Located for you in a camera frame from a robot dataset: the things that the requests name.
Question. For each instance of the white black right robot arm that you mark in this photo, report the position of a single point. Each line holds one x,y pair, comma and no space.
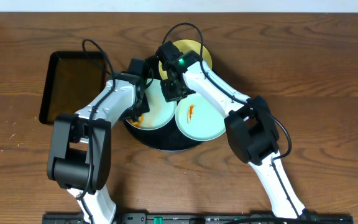
251,129

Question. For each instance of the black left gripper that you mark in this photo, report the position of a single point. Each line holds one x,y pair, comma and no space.
142,107

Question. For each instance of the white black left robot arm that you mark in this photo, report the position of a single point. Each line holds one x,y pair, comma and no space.
80,152

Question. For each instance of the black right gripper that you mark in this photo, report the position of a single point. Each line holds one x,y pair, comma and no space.
169,95

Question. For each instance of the orange sponge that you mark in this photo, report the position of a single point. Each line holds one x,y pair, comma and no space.
138,119

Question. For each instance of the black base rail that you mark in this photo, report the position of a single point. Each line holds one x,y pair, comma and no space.
141,218

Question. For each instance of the yellow plate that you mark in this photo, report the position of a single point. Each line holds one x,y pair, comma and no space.
185,45

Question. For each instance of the black round tray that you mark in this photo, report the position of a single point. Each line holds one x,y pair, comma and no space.
166,138

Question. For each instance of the black rectangular water tray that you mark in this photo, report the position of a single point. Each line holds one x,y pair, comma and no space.
74,79

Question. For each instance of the light green plate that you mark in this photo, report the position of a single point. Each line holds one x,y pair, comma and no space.
161,112
198,120

